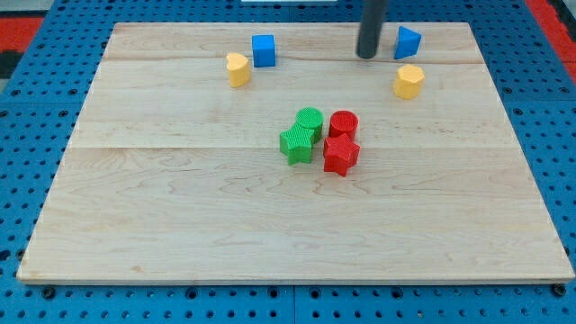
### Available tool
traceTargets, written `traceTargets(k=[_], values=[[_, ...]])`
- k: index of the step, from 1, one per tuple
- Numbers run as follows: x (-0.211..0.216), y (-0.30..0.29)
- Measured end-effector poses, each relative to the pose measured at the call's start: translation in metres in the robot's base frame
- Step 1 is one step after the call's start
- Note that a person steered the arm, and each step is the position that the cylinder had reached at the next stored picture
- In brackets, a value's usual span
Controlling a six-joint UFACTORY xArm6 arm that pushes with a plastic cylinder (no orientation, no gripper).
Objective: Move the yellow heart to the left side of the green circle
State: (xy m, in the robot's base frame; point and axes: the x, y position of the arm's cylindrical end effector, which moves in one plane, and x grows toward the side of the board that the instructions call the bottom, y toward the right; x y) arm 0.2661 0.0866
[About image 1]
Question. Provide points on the green circle block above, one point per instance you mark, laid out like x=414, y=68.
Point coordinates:
x=311, y=118

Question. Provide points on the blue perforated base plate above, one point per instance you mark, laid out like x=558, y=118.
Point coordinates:
x=528, y=53

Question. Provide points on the light wooden board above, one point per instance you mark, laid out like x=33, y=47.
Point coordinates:
x=173, y=177

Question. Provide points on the red star block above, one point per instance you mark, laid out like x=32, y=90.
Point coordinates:
x=340, y=153

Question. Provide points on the red circle block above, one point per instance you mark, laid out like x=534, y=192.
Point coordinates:
x=343, y=122

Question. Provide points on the yellow hexagon block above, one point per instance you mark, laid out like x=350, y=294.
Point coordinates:
x=408, y=81

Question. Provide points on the yellow heart block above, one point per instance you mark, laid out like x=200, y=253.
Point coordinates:
x=238, y=68

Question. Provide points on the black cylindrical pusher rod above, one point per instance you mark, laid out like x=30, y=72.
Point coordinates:
x=370, y=27

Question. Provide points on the blue cube block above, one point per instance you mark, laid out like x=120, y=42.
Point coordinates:
x=263, y=47

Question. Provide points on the blue triangle block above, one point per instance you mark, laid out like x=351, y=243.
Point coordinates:
x=407, y=43

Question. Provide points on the green star block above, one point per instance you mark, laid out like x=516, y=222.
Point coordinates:
x=296, y=144

